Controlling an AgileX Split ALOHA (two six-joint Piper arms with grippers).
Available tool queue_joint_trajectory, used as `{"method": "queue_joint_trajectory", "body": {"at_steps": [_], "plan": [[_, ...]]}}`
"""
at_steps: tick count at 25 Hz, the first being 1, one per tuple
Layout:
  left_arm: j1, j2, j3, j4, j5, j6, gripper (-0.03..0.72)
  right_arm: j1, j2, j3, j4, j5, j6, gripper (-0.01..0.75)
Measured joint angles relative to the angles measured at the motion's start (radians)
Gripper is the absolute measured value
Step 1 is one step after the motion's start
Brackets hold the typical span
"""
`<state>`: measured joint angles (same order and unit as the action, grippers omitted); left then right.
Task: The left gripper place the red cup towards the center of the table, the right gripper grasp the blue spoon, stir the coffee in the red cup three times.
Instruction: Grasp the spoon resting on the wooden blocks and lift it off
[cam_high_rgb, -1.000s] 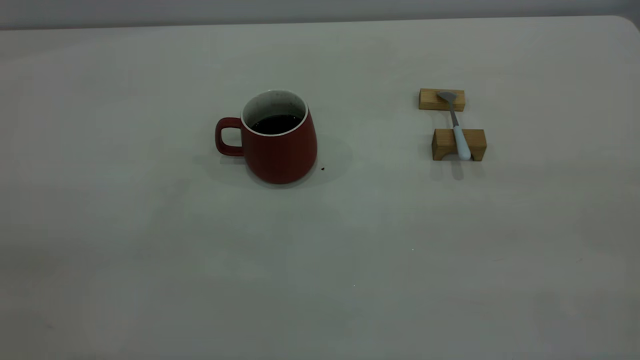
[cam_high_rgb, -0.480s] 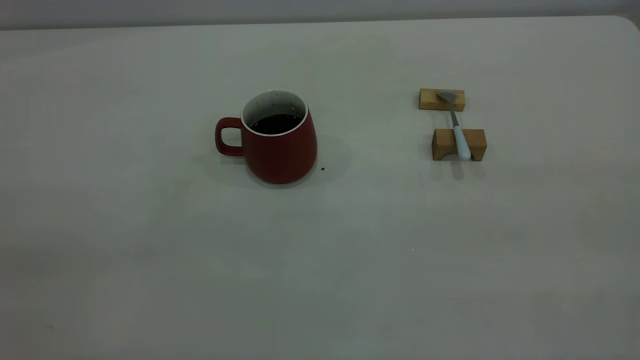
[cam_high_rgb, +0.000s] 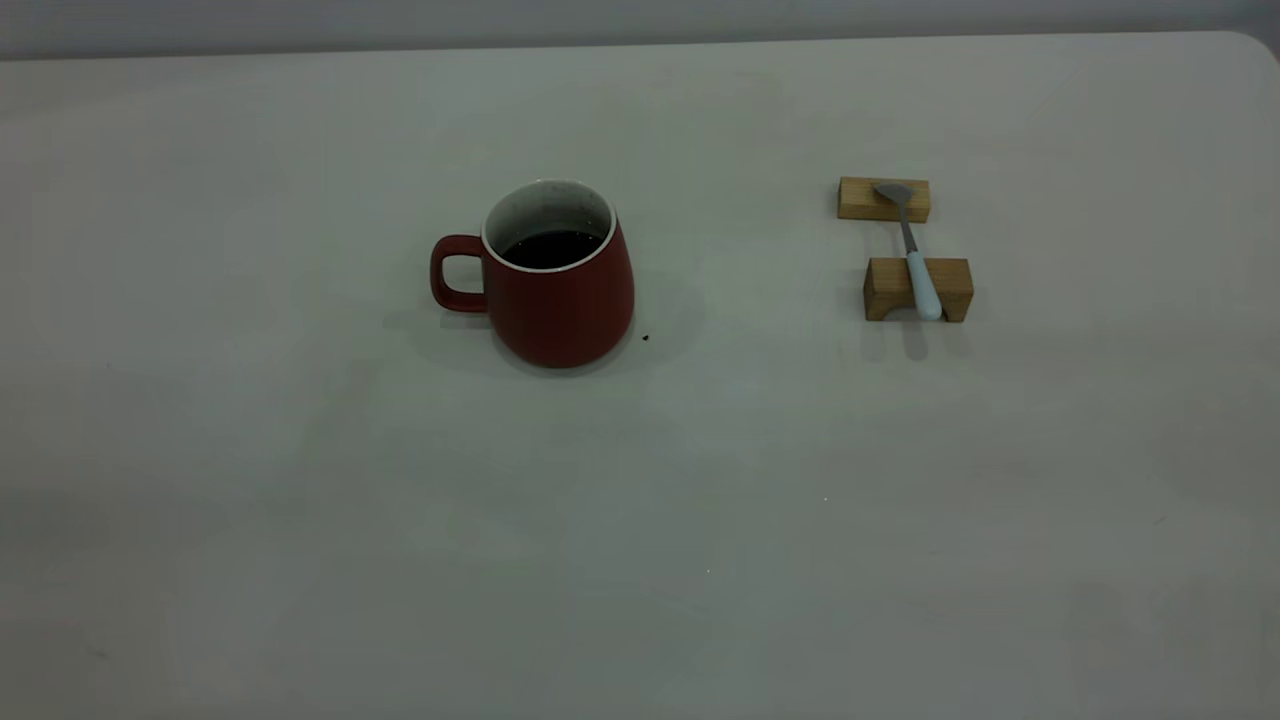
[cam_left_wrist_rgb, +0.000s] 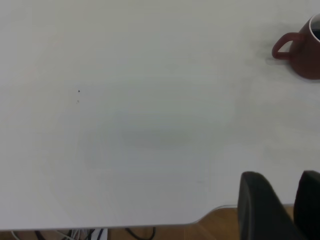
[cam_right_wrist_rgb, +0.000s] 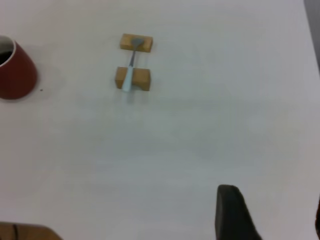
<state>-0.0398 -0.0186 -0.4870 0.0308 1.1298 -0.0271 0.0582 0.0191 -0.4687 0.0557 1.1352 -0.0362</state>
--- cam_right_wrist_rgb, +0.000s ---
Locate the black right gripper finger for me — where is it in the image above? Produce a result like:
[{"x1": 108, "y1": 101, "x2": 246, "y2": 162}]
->
[{"x1": 214, "y1": 184, "x2": 263, "y2": 240}]

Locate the spoon with light blue handle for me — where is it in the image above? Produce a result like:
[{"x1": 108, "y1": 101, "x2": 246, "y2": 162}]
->
[{"x1": 121, "y1": 37, "x2": 145, "y2": 93}]

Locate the red ceramic mug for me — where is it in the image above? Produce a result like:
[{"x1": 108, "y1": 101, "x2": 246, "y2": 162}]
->
[{"x1": 0, "y1": 35, "x2": 39, "y2": 100}]

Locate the arched wooden block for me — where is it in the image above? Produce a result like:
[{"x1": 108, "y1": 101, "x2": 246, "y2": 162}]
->
[{"x1": 114, "y1": 66, "x2": 152, "y2": 92}]

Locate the flat rectangular wooden block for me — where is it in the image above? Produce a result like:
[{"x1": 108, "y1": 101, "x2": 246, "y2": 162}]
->
[{"x1": 119, "y1": 33, "x2": 154, "y2": 53}]

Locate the brown wooden board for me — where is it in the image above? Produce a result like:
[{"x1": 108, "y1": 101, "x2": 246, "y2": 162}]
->
[{"x1": 0, "y1": 221, "x2": 63, "y2": 240}]

